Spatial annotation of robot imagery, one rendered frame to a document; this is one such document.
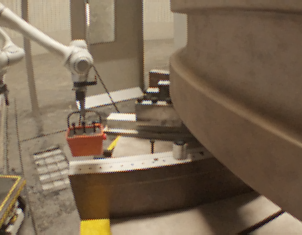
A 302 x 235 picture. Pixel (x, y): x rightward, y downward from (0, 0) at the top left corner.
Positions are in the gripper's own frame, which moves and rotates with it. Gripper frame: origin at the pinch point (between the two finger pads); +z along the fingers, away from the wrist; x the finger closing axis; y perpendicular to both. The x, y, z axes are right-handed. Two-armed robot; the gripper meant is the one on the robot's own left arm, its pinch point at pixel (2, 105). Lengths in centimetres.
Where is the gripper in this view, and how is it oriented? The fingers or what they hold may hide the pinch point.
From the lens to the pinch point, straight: 168.0
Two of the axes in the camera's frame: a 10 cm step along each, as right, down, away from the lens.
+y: 10.0, -0.3, 0.3
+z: 0.2, 9.2, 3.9
